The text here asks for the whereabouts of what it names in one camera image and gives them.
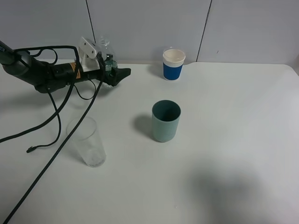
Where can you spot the teal green plastic cup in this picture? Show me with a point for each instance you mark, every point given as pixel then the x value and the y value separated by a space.
pixel 165 118

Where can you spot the blue and white cup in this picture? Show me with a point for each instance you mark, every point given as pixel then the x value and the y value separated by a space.
pixel 173 60

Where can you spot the clear drinking glass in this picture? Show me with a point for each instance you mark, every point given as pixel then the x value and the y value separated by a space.
pixel 86 142

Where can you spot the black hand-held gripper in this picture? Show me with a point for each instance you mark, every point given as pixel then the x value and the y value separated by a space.
pixel 49 77

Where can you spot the clear green-label water bottle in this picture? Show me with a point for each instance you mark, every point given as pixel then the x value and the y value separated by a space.
pixel 108 56

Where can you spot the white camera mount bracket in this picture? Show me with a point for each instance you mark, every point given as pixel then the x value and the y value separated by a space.
pixel 87 51

